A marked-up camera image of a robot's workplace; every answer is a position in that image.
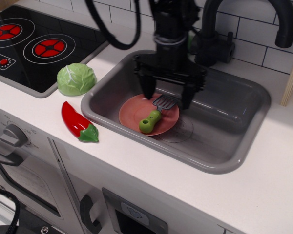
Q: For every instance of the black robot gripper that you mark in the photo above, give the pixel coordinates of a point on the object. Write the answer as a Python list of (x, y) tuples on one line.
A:
[(170, 63)]

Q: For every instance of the green handled grey spatula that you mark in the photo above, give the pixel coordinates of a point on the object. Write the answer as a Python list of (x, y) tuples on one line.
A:
[(163, 102)]

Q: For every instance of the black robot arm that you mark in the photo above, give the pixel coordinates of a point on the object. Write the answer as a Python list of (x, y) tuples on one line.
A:
[(173, 20)]

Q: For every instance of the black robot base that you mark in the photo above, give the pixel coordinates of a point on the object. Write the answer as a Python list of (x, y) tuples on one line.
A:
[(28, 223)]

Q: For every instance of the pink plate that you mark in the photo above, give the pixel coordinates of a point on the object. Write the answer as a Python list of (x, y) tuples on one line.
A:
[(138, 107)]

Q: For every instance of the grey sink basin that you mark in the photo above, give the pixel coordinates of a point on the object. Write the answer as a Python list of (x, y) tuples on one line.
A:
[(213, 135)]

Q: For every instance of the green toy vegetable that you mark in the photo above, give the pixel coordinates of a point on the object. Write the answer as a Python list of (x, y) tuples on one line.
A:
[(190, 38)]

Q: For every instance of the black faucet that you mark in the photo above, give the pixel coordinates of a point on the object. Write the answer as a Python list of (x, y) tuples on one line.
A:
[(211, 49)]

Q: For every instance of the green toy cabbage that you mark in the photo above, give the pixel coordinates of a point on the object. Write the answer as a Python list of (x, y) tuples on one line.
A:
[(75, 79)]

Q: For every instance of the red toy chili pepper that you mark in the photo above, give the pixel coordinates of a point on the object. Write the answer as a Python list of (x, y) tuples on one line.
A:
[(78, 125)]

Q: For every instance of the black toy stove top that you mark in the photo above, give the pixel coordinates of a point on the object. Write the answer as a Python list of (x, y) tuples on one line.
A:
[(35, 46)]

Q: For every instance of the grey dishwasher panel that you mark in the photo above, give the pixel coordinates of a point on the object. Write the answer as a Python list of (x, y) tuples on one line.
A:
[(127, 218)]

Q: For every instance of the toy oven door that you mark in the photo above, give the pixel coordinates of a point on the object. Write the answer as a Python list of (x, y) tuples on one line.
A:
[(36, 180)]

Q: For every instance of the grey oven knob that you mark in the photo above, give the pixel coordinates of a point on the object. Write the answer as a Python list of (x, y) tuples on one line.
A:
[(13, 136)]

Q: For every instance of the dark grey cabinet handle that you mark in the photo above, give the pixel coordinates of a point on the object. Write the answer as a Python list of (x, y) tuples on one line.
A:
[(86, 204)]

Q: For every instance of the grey oven door handle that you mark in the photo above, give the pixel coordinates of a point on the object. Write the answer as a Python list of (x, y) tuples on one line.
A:
[(8, 156)]

